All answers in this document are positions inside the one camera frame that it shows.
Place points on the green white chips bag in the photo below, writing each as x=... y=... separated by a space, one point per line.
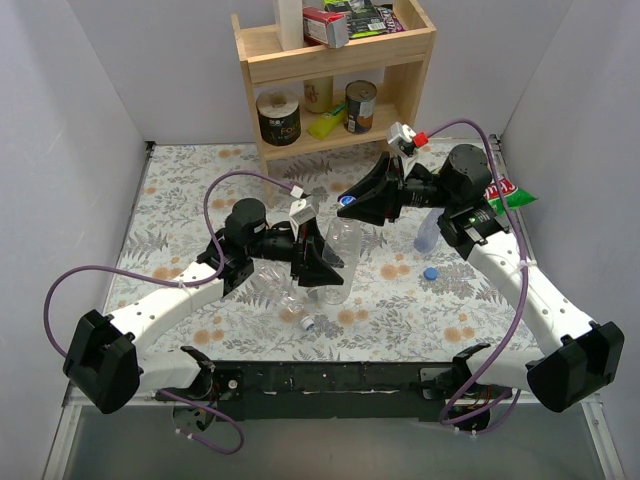
x=510 y=192

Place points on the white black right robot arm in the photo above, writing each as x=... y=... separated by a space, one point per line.
x=577 y=355

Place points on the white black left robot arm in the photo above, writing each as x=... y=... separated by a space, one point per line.
x=108 y=359

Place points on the crushed clear bottle blue-white cap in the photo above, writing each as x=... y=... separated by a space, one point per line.
x=275 y=283

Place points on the purple snack packet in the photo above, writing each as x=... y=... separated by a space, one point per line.
x=391 y=21

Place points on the red grey carton box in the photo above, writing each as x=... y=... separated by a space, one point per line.
x=325 y=28

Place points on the cream cylindrical jar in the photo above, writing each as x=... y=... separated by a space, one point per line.
x=318 y=93

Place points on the black wrapped paper roll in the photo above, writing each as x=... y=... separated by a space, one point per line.
x=279 y=116

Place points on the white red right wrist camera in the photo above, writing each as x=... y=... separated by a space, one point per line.
x=407 y=143

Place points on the clear bottle with white cap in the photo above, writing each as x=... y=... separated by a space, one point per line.
x=342 y=253

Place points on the clear bottle with blue cap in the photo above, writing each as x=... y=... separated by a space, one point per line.
x=429 y=232

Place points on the yellow green packet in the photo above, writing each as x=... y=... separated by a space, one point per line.
x=327 y=122

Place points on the tin food can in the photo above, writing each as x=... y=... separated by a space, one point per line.
x=360 y=98

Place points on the clear bottle with silver cap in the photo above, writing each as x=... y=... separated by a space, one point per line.
x=315 y=293

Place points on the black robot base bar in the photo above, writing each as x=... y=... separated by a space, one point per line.
x=275 y=390

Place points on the white blue bottle cap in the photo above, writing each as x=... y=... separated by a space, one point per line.
x=346 y=200

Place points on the wooden two-tier shelf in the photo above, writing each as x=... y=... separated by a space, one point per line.
x=404 y=57

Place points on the floral patterned table mat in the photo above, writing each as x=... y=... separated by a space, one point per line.
x=393 y=312

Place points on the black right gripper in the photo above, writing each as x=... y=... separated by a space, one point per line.
x=394 y=188

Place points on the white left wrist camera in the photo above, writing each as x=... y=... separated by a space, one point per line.
x=304 y=208

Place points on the white tall bottle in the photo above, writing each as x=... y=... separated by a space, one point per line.
x=289 y=23

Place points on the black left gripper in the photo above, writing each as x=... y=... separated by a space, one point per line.
x=300 y=252

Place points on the black green snack packet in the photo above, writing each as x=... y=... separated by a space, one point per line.
x=363 y=18

